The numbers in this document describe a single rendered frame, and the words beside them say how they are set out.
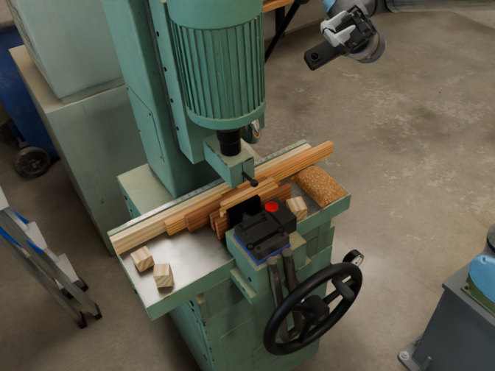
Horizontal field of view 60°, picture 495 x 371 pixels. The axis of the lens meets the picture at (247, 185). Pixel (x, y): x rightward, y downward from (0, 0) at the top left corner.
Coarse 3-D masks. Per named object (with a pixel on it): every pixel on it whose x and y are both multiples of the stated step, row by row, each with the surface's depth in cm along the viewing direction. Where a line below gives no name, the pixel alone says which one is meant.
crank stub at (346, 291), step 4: (332, 280) 93; (336, 280) 93; (340, 280) 93; (336, 284) 92; (340, 284) 92; (344, 284) 92; (336, 288) 93; (340, 288) 92; (344, 288) 91; (348, 288) 91; (340, 292) 91; (344, 292) 91; (348, 292) 90; (352, 292) 90; (344, 296) 91; (348, 296) 90; (352, 296) 90; (348, 300) 91
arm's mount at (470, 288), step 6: (468, 276) 127; (468, 282) 128; (462, 288) 131; (468, 288) 131; (474, 288) 127; (468, 294) 130; (474, 294) 128; (480, 294) 126; (474, 300) 129; (480, 300) 127; (486, 300) 125; (486, 306) 126; (492, 306) 124; (492, 312) 125
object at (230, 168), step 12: (204, 144) 108; (216, 144) 106; (216, 156) 104; (240, 156) 103; (252, 156) 102; (216, 168) 108; (228, 168) 100; (240, 168) 102; (252, 168) 104; (228, 180) 104; (240, 180) 105
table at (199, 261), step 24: (312, 216) 111; (168, 240) 107; (192, 240) 107; (216, 240) 106; (192, 264) 101; (216, 264) 101; (144, 288) 97; (168, 288) 97; (192, 288) 99; (240, 288) 101
